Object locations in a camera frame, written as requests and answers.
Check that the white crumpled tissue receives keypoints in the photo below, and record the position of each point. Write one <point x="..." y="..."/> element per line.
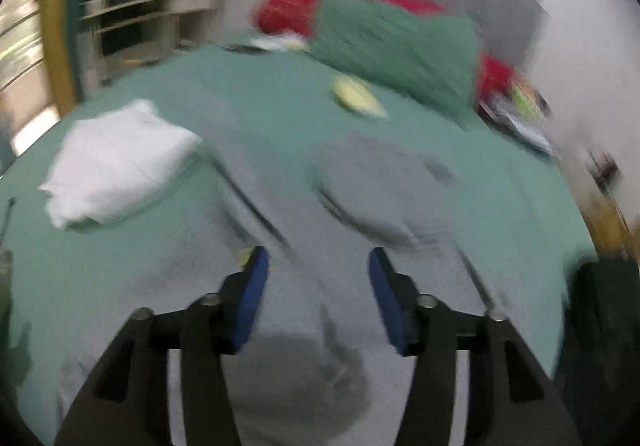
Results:
<point x="277" y="42"/>

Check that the white desk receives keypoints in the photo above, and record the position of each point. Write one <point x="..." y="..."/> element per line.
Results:
<point x="150" y="8"/>

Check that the balcony glass door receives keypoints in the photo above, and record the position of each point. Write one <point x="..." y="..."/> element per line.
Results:
<point x="22" y="36"/>

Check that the black cloth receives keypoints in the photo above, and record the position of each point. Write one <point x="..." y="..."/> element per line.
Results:
<point x="607" y="336"/>

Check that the stack of books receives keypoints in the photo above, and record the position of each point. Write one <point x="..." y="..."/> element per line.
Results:
<point x="520" y="111"/>

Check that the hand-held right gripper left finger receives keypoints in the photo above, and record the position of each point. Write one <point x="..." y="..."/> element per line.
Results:
<point x="252" y="296"/>

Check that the yellow-green packet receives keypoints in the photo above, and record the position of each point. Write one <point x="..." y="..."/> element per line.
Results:
<point x="357" y="95"/>

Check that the white cloth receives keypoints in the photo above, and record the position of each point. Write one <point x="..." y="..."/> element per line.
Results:
<point x="115" y="161"/>

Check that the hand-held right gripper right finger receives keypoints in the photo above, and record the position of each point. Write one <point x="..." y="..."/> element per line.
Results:
<point x="387" y="301"/>

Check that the grey printed sweatshirt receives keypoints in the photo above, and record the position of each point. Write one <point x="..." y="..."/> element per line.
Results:
<point x="310" y="236"/>

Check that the green pillow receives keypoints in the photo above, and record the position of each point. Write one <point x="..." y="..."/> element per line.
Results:
<point x="400" y="46"/>

